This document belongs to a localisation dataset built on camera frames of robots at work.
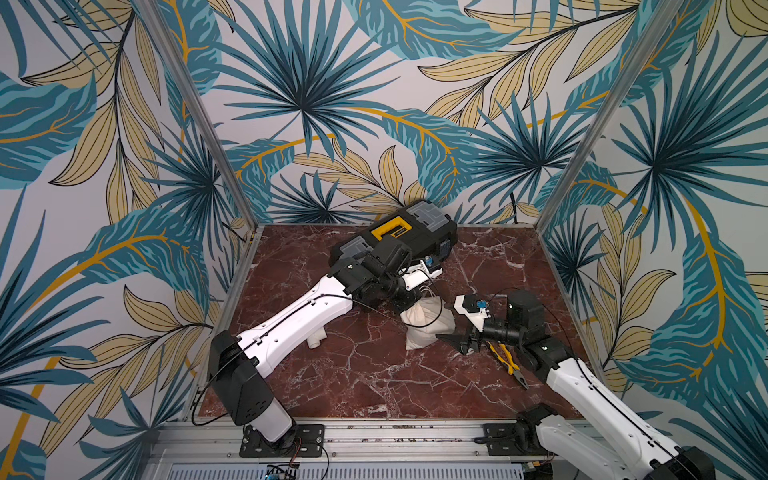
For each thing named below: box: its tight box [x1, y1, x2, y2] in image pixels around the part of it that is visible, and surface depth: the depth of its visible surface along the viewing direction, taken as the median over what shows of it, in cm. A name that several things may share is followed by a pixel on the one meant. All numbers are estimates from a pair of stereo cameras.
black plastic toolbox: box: [329, 199, 459, 267], surface depth 97 cm
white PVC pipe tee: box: [306, 326, 327, 349], surface depth 90 cm
